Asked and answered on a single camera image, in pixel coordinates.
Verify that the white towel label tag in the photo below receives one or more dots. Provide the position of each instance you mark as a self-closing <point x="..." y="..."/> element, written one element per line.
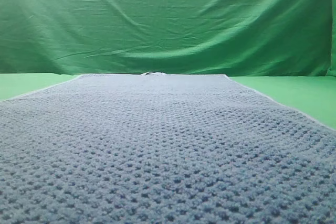
<point x="153" y="74"/>

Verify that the green backdrop cloth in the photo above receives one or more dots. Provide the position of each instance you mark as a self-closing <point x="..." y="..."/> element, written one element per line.
<point x="233" y="37"/>

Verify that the blue waffle-weave towel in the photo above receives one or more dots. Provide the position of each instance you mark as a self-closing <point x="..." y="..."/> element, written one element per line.
<point x="106" y="148"/>

